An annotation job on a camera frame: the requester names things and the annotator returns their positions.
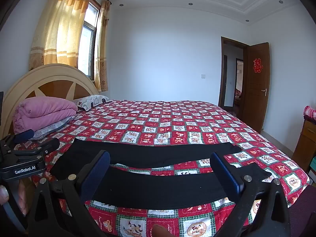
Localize window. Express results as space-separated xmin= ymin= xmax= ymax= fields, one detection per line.
xmin=78 ymin=0 xmax=102 ymax=81

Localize red checked cloth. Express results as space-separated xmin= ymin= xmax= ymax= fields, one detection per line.
xmin=303 ymin=105 xmax=316 ymax=121

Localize dark maroon chair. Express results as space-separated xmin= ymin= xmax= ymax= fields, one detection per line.
xmin=286 ymin=185 xmax=316 ymax=237

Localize person's left hand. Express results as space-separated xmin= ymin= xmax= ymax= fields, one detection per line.
xmin=0 ymin=178 xmax=30 ymax=216

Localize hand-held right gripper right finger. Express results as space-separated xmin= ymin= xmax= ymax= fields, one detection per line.
xmin=210 ymin=151 xmax=292 ymax=237

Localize red printed bedspread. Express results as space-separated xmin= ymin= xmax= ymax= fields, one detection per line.
xmin=10 ymin=100 xmax=310 ymax=237

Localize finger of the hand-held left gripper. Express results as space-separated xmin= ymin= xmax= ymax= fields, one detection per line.
xmin=32 ymin=138 xmax=61 ymax=157
xmin=13 ymin=129 xmax=35 ymax=144

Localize red paper door decoration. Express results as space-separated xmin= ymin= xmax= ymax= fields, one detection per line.
xmin=252 ymin=59 xmax=264 ymax=73

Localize white patterned pillow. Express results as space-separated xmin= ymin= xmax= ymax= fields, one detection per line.
xmin=71 ymin=95 xmax=111 ymax=111

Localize wide yellow curtain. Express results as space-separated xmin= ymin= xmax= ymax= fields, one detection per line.
xmin=28 ymin=0 xmax=95 ymax=71

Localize teal object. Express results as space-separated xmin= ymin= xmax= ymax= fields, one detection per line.
xmin=308 ymin=157 xmax=316 ymax=185

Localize folded pink quilt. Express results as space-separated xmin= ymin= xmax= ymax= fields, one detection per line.
xmin=13 ymin=97 xmax=78 ymax=135

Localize black pants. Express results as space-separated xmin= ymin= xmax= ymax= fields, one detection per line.
xmin=49 ymin=138 xmax=272 ymax=210

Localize wooden cabinet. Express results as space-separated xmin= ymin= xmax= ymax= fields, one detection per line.
xmin=292 ymin=118 xmax=316 ymax=176

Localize grey patterned pillow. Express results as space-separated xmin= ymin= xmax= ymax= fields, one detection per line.
xmin=30 ymin=116 xmax=77 ymax=141

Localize narrow yellow curtain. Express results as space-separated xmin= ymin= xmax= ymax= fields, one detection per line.
xmin=94 ymin=0 xmax=111 ymax=92

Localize cream wooden headboard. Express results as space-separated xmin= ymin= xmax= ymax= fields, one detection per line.
xmin=1 ymin=64 xmax=100 ymax=139

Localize brown door frame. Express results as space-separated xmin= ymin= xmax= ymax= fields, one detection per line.
xmin=218 ymin=37 xmax=250 ymax=119

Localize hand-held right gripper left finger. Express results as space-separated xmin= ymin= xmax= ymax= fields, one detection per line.
xmin=26 ymin=150 xmax=111 ymax=237

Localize person's right hand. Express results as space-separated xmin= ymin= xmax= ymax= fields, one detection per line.
xmin=151 ymin=224 xmax=171 ymax=237

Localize brown wooden door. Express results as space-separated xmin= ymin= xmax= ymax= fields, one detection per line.
xmin=243 ymin=42 xmax=270 ymax=134

